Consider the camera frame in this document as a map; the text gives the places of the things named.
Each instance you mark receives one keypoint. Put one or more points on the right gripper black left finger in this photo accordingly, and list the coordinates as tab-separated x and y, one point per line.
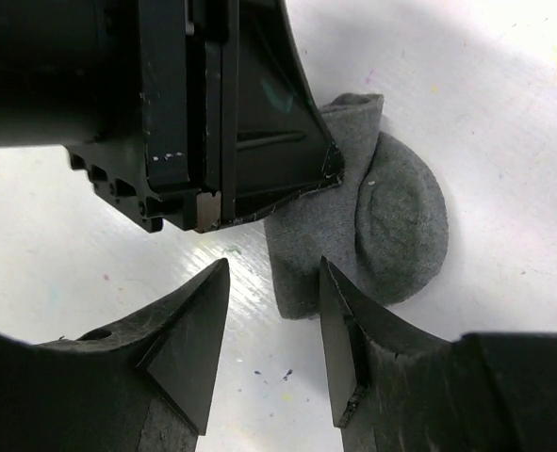
142	383

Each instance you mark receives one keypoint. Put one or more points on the grey sock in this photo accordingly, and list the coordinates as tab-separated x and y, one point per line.
385	227

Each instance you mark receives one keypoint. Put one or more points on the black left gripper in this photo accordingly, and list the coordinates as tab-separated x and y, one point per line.
196	113

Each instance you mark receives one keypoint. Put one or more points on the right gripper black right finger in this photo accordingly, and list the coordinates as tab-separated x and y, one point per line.
395	387

